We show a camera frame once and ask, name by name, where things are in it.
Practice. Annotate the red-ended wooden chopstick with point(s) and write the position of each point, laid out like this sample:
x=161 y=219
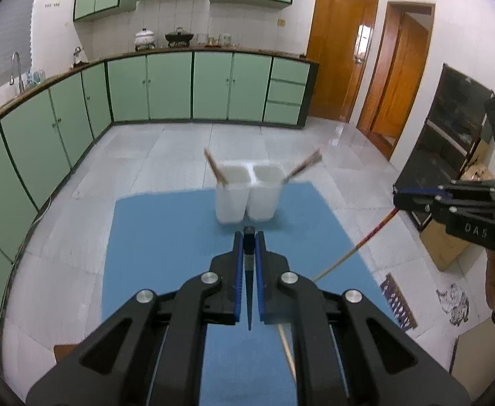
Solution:
x=357 y=247

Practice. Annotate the white double utensil holder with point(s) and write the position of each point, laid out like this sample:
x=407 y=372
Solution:
x=230 y=203

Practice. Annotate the open wooden door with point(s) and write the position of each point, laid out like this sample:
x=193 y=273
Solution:
x=399 y=76

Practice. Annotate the brown wooden furniture piece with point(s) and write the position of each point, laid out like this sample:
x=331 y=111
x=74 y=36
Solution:
x=64 y=353

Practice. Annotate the glass jar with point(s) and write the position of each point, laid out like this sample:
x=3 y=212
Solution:
x=225 y=39
x=201 y=39

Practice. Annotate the black wok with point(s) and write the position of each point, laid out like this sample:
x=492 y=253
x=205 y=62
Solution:
x=179 y=37

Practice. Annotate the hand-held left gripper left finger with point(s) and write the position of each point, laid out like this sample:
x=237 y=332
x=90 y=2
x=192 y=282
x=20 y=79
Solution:
x=239 y=279

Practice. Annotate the patterned cloth on floor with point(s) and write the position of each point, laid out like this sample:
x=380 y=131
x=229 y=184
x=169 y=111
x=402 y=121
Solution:
x=454 y=304

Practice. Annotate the white lidded pot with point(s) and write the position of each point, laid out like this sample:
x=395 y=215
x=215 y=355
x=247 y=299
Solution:
x=144 y=39

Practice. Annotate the flat cardboard sheet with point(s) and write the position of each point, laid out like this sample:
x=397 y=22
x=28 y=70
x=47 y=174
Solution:
x=479 y=154

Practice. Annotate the dish rack items by sink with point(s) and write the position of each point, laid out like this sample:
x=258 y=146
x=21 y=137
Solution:
x=35 y=77

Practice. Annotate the closed wooden door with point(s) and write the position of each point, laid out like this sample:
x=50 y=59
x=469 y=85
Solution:
x=336 y=50

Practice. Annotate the steel faucet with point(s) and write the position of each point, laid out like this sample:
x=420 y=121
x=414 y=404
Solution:
x=19 y=72

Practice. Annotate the green base kitchen cabinets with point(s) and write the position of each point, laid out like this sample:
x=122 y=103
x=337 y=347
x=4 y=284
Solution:
x=167 y=89

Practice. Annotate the blue tablecloth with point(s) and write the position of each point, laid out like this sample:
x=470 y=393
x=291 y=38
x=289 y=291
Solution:
x=167 y=262

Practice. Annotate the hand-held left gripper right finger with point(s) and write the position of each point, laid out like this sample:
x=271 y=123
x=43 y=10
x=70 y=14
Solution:
x=261 y=279

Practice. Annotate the brown wooden chopstick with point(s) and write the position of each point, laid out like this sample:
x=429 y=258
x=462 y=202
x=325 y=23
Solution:
x=300 y=172
x=220 y=172
x=304 y=164
x=287 y=353
x=214 y=167
x=302 y=168

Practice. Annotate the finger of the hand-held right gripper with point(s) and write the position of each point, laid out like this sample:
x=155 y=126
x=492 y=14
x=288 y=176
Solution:
x=416 y=204
x=475 y=189

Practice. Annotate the black glass-front cabinet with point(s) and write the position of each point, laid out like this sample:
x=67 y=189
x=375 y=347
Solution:
x=454 y=114

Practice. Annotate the tall cardboard box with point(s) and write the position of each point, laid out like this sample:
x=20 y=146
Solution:
x=446 y=249

